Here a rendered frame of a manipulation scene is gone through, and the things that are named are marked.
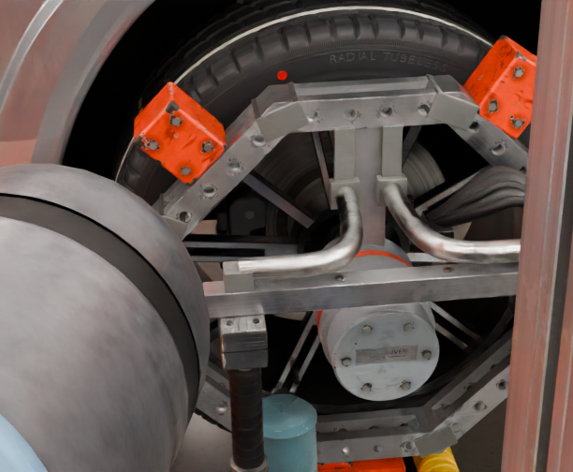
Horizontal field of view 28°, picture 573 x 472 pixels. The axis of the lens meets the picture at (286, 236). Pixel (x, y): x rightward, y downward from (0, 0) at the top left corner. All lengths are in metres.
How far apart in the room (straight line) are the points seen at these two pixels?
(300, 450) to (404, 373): 0.17
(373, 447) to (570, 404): 1.37
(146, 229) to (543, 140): 0.15
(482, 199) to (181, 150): 0.36
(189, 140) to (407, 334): 0.34
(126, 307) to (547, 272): 0.13
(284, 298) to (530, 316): 0.97
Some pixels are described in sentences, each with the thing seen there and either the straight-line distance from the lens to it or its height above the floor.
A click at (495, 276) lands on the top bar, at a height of 0.98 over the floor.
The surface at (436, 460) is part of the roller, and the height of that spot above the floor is 0.54.
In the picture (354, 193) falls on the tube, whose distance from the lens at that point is 1.39.
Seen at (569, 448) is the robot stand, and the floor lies 1.45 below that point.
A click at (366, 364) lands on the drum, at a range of 1.37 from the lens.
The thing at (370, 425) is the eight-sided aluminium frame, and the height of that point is 0.61.
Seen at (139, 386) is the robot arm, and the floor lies 1.43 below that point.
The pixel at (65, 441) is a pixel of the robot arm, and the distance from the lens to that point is 0.29.
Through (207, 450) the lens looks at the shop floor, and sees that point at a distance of 2.60.
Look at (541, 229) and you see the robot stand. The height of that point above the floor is 1.49.
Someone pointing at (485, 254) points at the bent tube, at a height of 1.00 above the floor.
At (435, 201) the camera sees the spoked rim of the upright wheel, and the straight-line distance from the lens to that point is 1.56.
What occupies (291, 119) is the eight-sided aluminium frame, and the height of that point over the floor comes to 1.10.
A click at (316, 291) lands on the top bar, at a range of 1.25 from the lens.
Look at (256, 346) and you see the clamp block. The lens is 1.24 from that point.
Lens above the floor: 1.62
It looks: 28 degrees down
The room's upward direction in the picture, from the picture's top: 1 degrees counter-clockwise
